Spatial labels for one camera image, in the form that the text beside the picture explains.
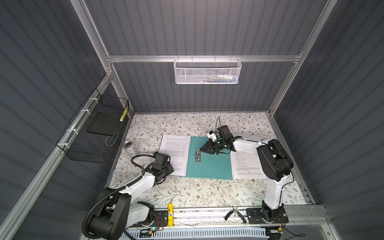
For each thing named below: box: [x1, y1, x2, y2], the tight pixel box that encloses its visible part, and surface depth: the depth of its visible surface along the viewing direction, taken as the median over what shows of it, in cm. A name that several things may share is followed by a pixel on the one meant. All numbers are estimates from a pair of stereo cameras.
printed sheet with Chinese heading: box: [230, 151, 269, 180], surface depth 92 cm
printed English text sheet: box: [158, 134, 191, 177], surface depth 101 cm
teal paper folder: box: [174, 136, 233, 180], surface depth 92 cm
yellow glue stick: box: [167, 203, 174, 226], surface depth 75 cm
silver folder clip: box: [195, 148, 201, 163], surface depth 98 cm
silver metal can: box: [123, 140, 133, 151], surface depth 88 cm
